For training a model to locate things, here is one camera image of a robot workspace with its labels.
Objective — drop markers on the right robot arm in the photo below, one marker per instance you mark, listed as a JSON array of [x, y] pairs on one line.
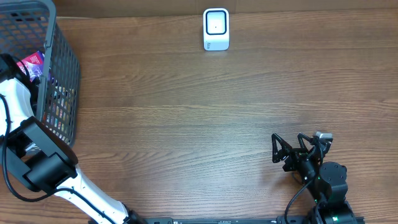
[[326, 181]]

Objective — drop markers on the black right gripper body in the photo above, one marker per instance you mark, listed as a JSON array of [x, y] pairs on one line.
[[295, 160]]

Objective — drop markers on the white barcode scanner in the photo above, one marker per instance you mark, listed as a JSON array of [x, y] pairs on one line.
[[216, 29]]

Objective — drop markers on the grey plastic mesh basket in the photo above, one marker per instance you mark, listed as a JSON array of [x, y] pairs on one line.
[[31, 26]]

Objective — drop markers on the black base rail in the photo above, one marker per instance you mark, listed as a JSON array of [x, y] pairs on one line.
[[248, 221]]

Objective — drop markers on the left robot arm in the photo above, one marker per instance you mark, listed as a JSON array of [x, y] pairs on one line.
[[36, 164]]

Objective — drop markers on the red purple snack packet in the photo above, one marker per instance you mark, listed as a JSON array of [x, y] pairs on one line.
[[34, 64]]

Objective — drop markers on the gold wet wipes pack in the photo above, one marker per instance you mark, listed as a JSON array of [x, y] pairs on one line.
[[59, 115]]

